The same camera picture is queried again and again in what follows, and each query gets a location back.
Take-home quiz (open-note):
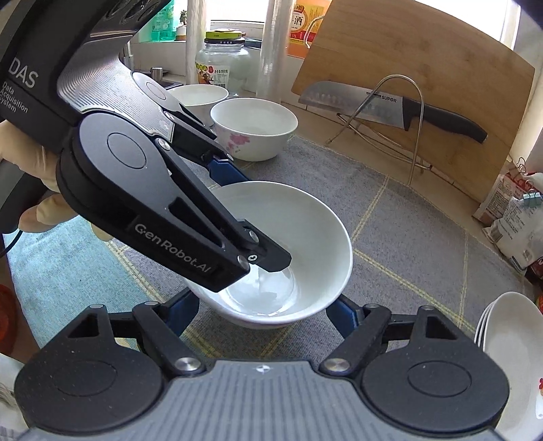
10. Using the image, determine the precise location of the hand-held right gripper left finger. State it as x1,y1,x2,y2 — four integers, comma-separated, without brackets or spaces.
63,288,208,377

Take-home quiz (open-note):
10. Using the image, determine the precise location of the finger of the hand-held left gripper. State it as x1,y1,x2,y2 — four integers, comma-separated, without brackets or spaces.
164,101,252,188
126,137,292,294

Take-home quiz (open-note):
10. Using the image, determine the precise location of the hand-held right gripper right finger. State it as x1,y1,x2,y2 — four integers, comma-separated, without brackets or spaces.
321,294,461,378

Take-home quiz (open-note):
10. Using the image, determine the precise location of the white bowl with pink flowers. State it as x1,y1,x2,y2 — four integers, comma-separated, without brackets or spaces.
184,180,354,329
210,97,298,162
167,83,230,128

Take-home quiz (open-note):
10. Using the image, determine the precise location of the plain white plate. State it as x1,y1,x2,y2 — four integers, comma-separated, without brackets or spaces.
478,299,503,346
473,305,493,345

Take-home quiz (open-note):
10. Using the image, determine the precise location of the person's left hand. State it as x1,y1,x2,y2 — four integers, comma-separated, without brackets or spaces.
0,120,114,243

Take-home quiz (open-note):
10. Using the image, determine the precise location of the green plastic bottle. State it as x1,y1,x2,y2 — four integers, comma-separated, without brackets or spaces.
150,0,174,43

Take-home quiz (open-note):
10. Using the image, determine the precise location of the glass jar with label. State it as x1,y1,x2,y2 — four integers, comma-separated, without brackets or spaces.
195,29,251,100

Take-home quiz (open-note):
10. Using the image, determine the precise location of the stack of clear plastic cups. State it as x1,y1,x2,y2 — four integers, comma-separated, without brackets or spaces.
259,0,294,101
186,0,210,81

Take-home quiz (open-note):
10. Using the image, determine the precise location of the grey and teal table mat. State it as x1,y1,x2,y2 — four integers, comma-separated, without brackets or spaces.
0,135,527,365

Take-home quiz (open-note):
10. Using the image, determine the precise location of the orange liquid bottle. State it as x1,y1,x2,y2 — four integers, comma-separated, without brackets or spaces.
286,0,334,60

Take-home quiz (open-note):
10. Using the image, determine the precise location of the red plastic object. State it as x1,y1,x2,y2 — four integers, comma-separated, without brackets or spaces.
0,283,20,354

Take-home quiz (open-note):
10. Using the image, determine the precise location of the white and blue printed bag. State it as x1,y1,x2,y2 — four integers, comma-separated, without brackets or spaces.
484,195,543,272

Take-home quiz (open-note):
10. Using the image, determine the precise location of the white and orange printed bag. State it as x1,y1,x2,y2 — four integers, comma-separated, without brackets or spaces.
473,172,523,225

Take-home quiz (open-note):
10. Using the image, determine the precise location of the person's white jacket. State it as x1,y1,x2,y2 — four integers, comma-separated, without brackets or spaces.
0,352,26,441

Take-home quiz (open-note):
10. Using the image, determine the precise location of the bamboo cutting board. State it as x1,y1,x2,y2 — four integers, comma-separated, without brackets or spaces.
291,0,536,204

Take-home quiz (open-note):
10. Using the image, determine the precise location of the black-handled kitchen knife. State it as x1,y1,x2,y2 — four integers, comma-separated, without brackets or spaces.
298,80,488,145

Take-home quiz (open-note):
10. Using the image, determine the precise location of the black cable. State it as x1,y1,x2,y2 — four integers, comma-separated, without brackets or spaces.
0,228,22,257

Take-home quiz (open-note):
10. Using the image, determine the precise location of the metal wire rack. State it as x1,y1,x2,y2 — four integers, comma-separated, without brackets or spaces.
324,74,433,187

